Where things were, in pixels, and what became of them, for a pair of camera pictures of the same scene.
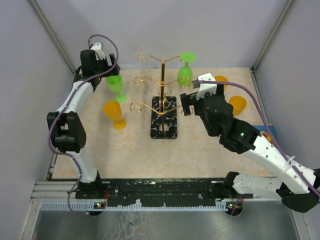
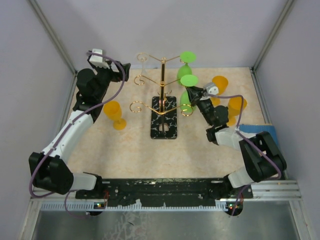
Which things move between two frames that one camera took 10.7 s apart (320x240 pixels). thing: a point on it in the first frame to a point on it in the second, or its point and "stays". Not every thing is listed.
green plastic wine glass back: x=115 y=83 to x=187 y=80
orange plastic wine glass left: x=112 y=109 stays
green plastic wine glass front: x=184 y=77 stays
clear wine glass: x=140 y=79 stays
